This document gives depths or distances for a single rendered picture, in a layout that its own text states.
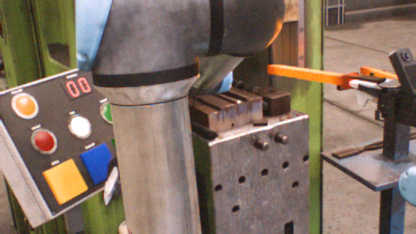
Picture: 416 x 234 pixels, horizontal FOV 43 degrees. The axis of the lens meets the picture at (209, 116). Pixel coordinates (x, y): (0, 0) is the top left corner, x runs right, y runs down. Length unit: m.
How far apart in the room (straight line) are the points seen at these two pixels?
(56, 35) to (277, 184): 0.89
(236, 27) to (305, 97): 1.43
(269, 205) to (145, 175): 1.18
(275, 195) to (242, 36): 1.20
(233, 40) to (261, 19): 0.04
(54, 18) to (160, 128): 1.33
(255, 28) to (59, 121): 0.71
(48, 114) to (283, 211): 0.90
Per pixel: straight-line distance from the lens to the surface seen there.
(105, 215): 1.66
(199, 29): 0.53
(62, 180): 1.13
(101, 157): 1.20
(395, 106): 1.18
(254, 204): 1.67
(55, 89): 1.21
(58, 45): 1.86
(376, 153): 1.87
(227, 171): 1.56
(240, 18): 0.54
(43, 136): 1.15
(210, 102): 1.61
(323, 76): 1.34
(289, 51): 1.86
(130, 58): 0.52
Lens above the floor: 1.47
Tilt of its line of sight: 19 degrees down
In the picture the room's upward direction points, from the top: 4 degrees counter-clockwise
